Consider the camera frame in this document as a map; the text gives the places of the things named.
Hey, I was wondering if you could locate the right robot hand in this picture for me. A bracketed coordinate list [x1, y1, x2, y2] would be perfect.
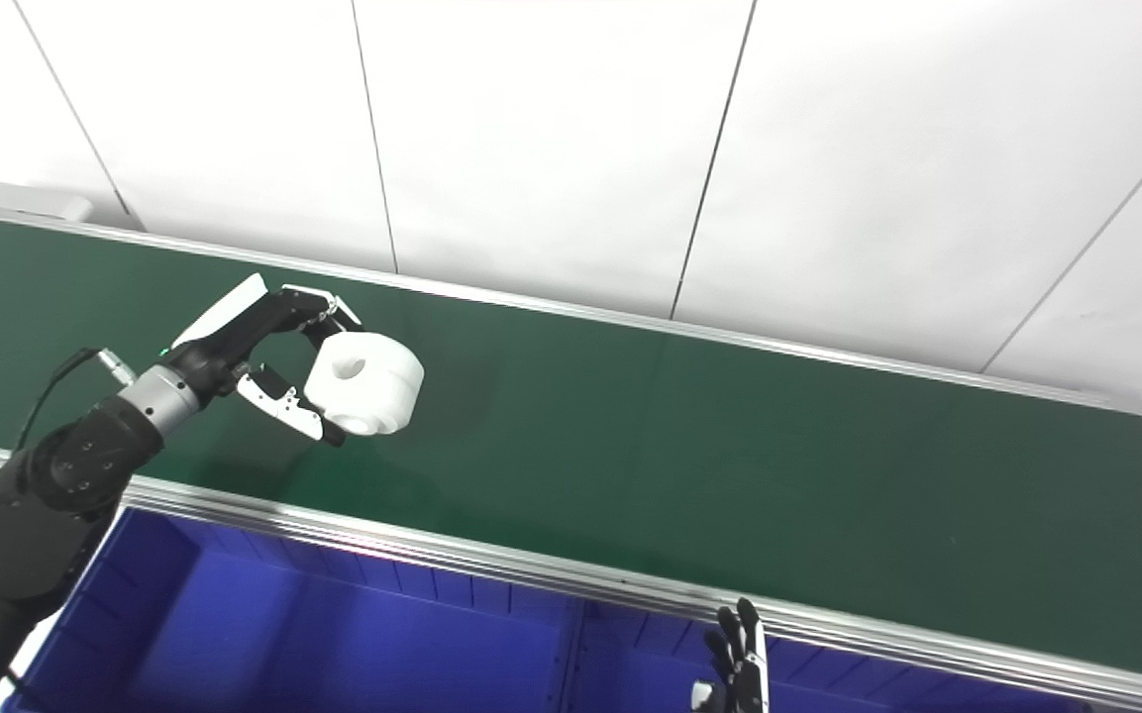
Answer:
[689, 596, 772, 713]

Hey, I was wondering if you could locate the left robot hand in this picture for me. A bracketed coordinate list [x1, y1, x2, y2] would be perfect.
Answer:
[160, 273, 363, 449]

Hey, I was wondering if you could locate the white round plastic part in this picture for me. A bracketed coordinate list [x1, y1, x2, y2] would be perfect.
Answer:
[303, 331, 426, 437]

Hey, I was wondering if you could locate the large blue plastic bin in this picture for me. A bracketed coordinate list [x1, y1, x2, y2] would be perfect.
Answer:
[571, 600, 1096, 713]
[0, 507, 587, 713]

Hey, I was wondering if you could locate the grey conveyor end box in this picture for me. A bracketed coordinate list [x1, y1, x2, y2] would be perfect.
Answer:
[0, 182, 96, 225]

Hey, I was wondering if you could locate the green conveyor belt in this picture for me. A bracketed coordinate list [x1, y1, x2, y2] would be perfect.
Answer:
[0, 208, 1142, 712]

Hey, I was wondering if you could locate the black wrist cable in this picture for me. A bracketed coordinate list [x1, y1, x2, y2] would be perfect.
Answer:
[12, 347, 140, 455]

